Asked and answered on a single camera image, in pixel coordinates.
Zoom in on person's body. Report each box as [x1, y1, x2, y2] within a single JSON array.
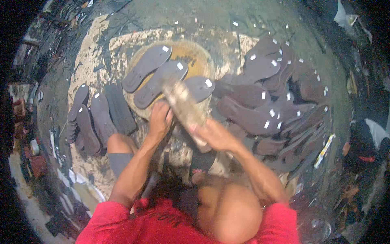
[[76, 181, 301, 244]]

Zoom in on person's right hand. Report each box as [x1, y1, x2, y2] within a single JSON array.
[[189, 119, 242, 153]]

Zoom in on person's legs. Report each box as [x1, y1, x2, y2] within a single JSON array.
[[107, 133, 220, 200]]

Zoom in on heap of dark scraps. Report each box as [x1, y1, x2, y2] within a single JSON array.
[[39, 0, 95, 35]]

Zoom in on white yellow wrapper strip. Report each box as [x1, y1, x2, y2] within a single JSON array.
[[313, 134, 336, 169]]

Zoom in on person's left hand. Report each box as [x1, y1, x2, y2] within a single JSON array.
[[148, 101, 174, 139]]

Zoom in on stained beige floor mat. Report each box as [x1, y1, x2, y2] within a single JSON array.
[[68, 14, 260, 200]]

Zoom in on metal bowl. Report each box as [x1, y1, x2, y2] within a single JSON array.
[[299, 213, 333, 243]]

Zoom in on pile of brown soles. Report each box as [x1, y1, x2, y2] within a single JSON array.
[[212, 37, 333, 172]]

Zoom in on stack of small brown soles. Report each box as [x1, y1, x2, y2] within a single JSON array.
[[65, 84, 90, 144]]

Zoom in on brown tagged shoe sole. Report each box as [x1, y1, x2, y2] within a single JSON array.
[[90, 92, 118, 147], [183, 76, 216, 103], [133, 60, 189, 110], [76, 104, 101, 157], [122, 44, 173, 93]]

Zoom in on round glue-stained work board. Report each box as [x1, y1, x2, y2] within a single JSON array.
[[123, 40, 216, 121]]

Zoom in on heap of white scraps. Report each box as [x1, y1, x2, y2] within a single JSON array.
[[56, 167, 106, 215]]

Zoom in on heap of workshop clutter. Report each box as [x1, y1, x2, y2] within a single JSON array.
[[9, 81, 49, 159]]

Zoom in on red brick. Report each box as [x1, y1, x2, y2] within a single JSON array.
[[29, 155, 48, 179]]

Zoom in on black ribbed shoe sole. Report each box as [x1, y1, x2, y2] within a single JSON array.
[[104, 81, 138, 135]]

